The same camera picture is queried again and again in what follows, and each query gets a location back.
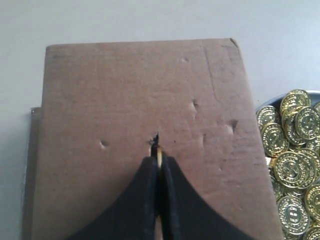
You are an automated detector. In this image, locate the gold coin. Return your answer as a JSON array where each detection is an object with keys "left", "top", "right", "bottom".
[{"left": 156, "top": 147, "right": 163, "bottom": 169}]

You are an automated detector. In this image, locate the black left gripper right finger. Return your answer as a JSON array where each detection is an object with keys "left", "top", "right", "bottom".
[{"left": 161, "top": 155, "right": 252, "bottom": 240}]

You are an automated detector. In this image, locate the cardboard box with slot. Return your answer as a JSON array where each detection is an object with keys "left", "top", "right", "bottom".
[{"left": 22, "top": 38, "right": 283, "bottom": 240}]

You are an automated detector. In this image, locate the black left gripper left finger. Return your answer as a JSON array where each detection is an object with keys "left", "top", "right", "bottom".
[{"left": 68, "top": 157, "right": 158, "bottom": 240}]

